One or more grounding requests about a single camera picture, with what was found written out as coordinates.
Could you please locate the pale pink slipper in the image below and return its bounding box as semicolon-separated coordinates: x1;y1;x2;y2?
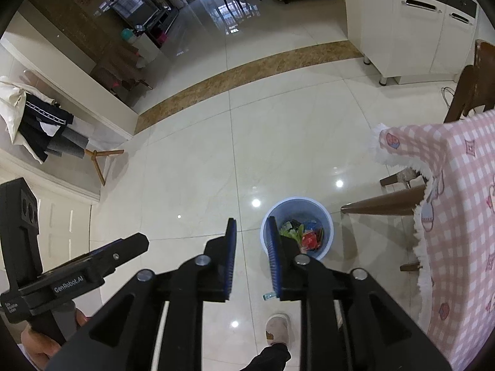
265;314;291;347

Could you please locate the small red wrapper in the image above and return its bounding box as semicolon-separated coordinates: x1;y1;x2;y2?
299;230;324;252

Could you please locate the wooden clothes rack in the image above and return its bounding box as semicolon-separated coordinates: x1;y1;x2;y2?
84;148;125;187

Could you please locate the white cloth bag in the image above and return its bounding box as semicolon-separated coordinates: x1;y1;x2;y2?
0;76;28;144

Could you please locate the blue trash bin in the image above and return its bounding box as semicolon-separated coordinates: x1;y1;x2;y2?
260;197;334;262

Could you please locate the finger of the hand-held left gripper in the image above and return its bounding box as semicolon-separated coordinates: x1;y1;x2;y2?
82;233;150;279

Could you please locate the dark glass media console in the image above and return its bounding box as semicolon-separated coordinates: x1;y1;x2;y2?
109;0;181;49

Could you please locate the wooden chair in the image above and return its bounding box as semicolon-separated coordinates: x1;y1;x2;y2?
340;168;431;273
443;40;495;124

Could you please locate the white cabinet with black panel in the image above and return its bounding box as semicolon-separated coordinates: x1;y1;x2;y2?
342;0;482;86

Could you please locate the pink checkered tablecloth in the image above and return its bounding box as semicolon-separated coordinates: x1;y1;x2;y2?
372;109;495;371

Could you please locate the person's left hand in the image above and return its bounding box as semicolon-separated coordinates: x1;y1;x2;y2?
21;309;89;370

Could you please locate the black hanging garment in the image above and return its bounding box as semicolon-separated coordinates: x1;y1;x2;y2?
17;91;90;164

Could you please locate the person's black trouser leg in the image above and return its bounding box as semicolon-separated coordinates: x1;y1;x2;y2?
236;343;292;371

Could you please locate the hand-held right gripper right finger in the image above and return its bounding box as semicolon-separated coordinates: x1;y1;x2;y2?
266;216;453;371

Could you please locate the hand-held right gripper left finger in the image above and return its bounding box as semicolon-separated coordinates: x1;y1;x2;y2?
48;217;237;371

